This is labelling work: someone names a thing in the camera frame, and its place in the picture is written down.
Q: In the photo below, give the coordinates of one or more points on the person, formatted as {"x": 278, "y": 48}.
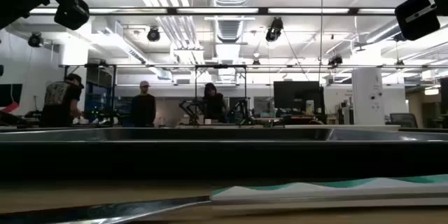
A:
{"x": 59, "y": 105}
{"x": 143, "y": 110}
{"x": 213, "y": 105}

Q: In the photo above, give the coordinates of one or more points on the black overhead rig bar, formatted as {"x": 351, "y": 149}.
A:
{"x": 262, "y": 10}

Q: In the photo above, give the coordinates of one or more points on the black monitor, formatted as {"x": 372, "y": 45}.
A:
{"x": 297, "y": 94}

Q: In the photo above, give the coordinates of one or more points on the black wall screen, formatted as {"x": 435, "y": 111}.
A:
{"x": 10, "y": 94}

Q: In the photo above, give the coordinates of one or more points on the black background robot arm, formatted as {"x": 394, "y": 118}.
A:
{"x": 187, "y": 110}
{"x": 241, "y": 110}

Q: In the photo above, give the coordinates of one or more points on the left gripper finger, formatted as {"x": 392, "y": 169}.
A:
{"x": 71, "y": 13}

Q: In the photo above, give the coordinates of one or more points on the black serving tray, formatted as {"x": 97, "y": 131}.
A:
{"x": 210, "y": 161}

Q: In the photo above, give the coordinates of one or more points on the black background rig frame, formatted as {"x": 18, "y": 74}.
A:
{"x": 220, "y": 66}
{"x": 114, "y": 94}

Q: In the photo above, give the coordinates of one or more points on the dark office chair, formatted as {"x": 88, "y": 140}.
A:
{"x": 404, "y": 119}

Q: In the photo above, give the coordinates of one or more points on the white column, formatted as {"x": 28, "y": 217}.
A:
{"x": 367, "y": 94}

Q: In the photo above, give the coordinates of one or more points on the black ceiling-hung camera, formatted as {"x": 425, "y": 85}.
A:
{"x": 153, "y": 34}
{"x": 400, "y": 38}
{"x": 35, "y": 40}
{"x": 274, "y": 29}
{"x": 335, "y": 60}

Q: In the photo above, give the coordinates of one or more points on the yellowish bottle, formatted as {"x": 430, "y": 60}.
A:
{"x": 309, "y": 108}

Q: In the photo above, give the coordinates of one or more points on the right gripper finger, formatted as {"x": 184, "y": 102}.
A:
{"x": 416, "y": 17}

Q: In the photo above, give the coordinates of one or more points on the red object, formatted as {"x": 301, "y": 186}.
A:
{"x": 10, "y": 107}

